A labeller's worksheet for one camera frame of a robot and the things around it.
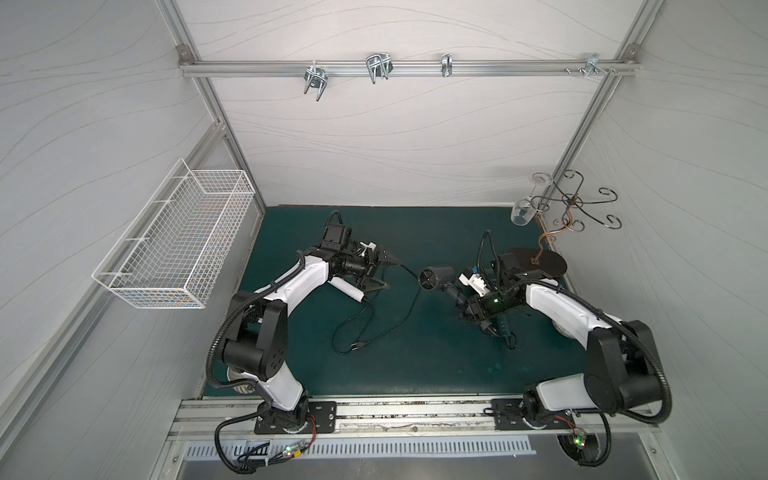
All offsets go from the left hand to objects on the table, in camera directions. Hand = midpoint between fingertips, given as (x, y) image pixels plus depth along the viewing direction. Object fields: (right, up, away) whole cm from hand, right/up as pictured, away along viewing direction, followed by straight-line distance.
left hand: (396, 274), depth 80 cm
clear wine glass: (+42, +19, +15) cm, 48 cm away
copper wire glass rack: (+51, +15, +6) cm, 54 cm away
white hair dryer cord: (-8, -12, +13) cm, 19 cm away
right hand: (+20, -12, +5) cm, 24 cm away
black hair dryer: (+11, -1, +2) cm, 11 cm away
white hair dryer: (-16, -6, +13) cm, 21 cm away
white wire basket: (-53, +7, -11) cm, 55 cm away
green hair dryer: (+31, -16, +6) cm, 35 cm away
